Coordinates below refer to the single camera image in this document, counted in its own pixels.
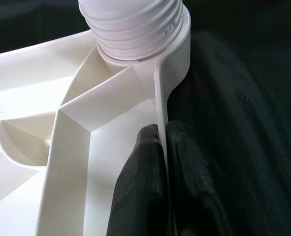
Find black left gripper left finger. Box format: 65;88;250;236
105;123;172;236

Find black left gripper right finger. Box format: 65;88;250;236
165;119;234;236

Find white plastic children table top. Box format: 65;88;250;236
0;11;193;236

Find white tapered plastic table leg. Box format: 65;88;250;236
78;0;185;61

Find black table cloth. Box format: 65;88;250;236
0;0;291;236

